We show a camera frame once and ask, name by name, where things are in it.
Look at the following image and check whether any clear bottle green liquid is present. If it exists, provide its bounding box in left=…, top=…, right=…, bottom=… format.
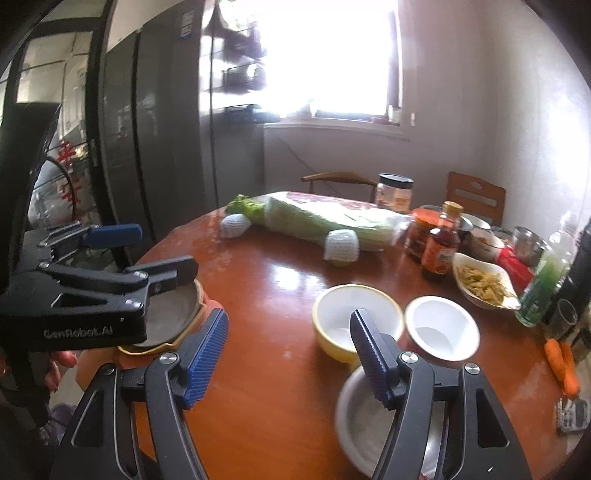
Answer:
left=516, top=211, right=580, bottom=328

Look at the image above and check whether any red sauce jar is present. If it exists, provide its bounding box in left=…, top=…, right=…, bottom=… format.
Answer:
left=405, top=209, right=444, bottom=264

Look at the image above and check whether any wooden chair carved back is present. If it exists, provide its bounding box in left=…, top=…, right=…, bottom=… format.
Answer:
left=445, top=172, right=506, bottom=227

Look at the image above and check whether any carrot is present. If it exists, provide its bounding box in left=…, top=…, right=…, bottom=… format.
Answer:
left=545, top=338, right=567, bottom=385
left=558, top=344, right=581, bottom=398

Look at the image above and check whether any small steel bowl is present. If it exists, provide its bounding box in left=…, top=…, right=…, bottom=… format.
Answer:
left=457, top=213, right=491, bottom=232

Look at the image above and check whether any black thermos flask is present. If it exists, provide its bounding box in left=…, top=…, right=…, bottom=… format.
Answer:
left=554, top=217, right=591, bottom=324

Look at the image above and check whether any grey refrigerator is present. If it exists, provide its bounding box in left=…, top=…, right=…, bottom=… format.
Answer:
left=99, top=9, right=218, bottom=245

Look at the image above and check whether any yellow shell-shaped plate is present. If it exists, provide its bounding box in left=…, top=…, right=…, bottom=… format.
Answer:
left=117, top=281, right=206, bottom=355

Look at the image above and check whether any clear jar black lid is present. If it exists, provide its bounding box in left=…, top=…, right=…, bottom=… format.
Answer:
left=375, top=174, right=414, bottom=214

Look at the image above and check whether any fruit in white foam net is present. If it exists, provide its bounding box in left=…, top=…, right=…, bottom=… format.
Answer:
left=221, top=213, right=253, bottom=239
left=323, top=230, right=360, bottom=267

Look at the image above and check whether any person's left hand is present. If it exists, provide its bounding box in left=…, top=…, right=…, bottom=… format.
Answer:
left=44, top=351, right=78, bottom=393

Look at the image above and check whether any small white patterned bowl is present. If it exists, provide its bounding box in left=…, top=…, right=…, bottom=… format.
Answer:
left=471, top=229, right=506, bottom=259

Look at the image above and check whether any yellow bowl white inside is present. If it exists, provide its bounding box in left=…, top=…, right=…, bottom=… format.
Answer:
left=312, top=284, right=405, bottom=365

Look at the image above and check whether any window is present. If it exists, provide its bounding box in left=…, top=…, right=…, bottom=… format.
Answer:
left=259, top=0, right=403, bottom=126

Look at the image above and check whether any napa cabbage in plastic wrap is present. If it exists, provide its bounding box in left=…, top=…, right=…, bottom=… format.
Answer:
left=262, top=191, right=408, bottom=252

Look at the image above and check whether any green leafy celery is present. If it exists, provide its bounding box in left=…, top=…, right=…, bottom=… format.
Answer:
left=225, top=194, right=269, bottom=219

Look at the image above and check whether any red carton box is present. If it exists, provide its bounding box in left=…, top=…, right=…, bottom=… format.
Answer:
left=496, top=246, right=536, bottom=295

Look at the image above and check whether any amber sauce bottle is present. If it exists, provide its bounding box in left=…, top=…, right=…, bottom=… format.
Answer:
left=421, top=201, right=462, bottom=282

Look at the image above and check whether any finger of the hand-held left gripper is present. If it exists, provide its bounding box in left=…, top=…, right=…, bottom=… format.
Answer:
left=39, top=255, right=199, bottom=317
left=39, top=224, right=143, bottom=261

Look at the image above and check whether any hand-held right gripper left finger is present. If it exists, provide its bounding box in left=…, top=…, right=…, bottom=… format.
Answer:
left=48, top=308, right=230, bottom=480

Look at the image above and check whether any red and white paper bowl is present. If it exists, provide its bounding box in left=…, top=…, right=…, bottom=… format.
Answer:
left=404, top=296, right=481, bottom=361

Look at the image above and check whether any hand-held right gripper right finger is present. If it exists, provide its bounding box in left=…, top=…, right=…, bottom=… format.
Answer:
left=349, top=308, right=532, bottom=480

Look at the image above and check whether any steel mug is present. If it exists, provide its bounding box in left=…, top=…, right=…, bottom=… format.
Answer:
left=512, top=226, right=550, bottom=268

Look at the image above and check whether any round steel plate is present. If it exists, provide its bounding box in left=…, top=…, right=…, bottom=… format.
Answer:
left=137, top=279, right=204, bottom=347

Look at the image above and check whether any black wire rack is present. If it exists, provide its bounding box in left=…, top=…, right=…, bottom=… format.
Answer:
left=203, top=9, right=269, bottom=124

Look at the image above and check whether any digital kitchen scale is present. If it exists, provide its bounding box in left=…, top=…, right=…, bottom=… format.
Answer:
left=556, top=398, right=591, bottom=435

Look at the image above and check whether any wooden chair curved back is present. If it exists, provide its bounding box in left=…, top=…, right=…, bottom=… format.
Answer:
left=302, top=172, right=380, bottom=202

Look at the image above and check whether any white dish with food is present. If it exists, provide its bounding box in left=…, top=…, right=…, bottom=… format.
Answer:
left=451, top=252, right=522, bottom=311

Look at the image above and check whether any clear glass cup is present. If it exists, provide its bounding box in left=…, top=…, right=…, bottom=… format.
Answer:
left=544, top=299, right=578, bottom=342

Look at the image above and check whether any large steel bowl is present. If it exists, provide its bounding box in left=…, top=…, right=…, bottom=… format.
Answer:
left=335, top=364, right=446, bottom=480

